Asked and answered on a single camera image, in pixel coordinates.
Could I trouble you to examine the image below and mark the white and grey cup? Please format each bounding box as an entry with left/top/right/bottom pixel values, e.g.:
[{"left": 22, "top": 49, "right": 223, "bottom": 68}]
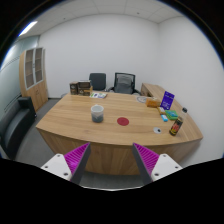
[{"left": 90, "top": 104, "right": 105, "bottom": 124}]

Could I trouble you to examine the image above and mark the dark padded office chair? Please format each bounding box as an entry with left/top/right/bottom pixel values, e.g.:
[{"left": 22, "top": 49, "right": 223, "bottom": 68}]
[{"left": 88, "top": 72, "right": 107, "bottom": 92}]

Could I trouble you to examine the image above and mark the clear black-capped drink bottle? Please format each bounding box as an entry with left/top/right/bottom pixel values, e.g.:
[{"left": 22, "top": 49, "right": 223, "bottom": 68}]
[{"left": 169, "top": 116, "right": 184, "bottom": 137}]

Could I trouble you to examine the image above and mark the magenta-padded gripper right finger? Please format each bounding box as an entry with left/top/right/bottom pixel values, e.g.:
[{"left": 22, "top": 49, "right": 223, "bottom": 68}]
[{"left": 132, "top": 142, "right": 184, "bottom": 186}]

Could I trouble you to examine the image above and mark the round white disc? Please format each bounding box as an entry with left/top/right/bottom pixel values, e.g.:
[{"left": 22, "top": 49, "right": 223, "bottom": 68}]
[{"left": 136, "top": 95, "right": 148, "bottom": 104}]

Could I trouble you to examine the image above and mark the wooden side desk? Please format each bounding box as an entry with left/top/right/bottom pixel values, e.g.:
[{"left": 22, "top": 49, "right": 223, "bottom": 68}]
[{"left": 140, "top": 82, "right": 166, "bottom": 99}]

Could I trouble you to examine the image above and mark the black leather sofa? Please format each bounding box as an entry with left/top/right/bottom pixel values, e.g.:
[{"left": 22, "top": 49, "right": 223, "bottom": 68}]
[{"left": 0, "top": 95, "right": 37, "bottom": 160}]

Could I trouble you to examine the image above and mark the ceiling light panel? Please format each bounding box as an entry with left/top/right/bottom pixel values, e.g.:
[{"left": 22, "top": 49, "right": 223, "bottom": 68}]
[{"left": 18, "top": 20, "right": 39, "bottom": 38}]

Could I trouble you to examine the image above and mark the black mesh office chair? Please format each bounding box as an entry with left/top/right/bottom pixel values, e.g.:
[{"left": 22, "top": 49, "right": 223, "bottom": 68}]
[{"left": 107, "top": 72, "right": 141, "bottom": 96}]

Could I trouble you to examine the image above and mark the purple standing sign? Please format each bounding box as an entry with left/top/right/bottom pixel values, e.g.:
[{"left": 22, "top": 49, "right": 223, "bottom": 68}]
[{"left": 160, "top": 90, "right": 176, "bottom": 111}]

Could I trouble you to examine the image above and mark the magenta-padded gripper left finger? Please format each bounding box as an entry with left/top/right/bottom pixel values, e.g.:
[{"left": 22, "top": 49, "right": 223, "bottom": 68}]
[{"left": 40, "top": 142, "right": 92, "bottom": 185}]

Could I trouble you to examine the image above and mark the green folded cloth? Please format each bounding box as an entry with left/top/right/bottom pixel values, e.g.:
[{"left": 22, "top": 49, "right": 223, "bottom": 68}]
[{"left": 164, "top": 109, "right": 180, "bottom": 121}]

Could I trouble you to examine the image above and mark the orange box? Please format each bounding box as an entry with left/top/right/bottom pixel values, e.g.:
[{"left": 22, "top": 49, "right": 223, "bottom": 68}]
[{"left": 145, "top": 97, "right": 162, "bottom": 108}]

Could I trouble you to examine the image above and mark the flat round red coaster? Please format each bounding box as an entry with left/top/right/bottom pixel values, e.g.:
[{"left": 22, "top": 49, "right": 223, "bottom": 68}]
[{"left": 116, "top": 116, "right": 130, "bottom": 127}]

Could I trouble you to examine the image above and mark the wooden glass-door cabinet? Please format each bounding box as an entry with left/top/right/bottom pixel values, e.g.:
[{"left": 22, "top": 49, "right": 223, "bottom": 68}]
[{"left": 18, "top": 46, "right": 49, "bottom": 113}]

